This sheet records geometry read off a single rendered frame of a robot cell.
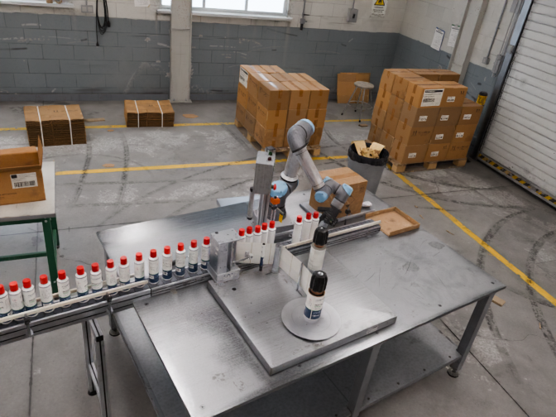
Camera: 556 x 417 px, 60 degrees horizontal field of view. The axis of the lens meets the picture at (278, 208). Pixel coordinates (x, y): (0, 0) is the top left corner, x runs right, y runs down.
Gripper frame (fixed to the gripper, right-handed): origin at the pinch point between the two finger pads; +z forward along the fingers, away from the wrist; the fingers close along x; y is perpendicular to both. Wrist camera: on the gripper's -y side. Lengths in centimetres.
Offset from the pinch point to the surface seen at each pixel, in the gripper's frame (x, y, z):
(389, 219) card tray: 67, -3, -27
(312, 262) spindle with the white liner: -24.1, 30.1, 10.1
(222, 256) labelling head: -72, 16, 27
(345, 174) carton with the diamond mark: 29, -31, -38
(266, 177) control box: -61, 0, -18
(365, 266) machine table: 19.3, 32.5, 0.8
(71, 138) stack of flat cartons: -21, -383, 111
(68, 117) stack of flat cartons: -32, -394, 90
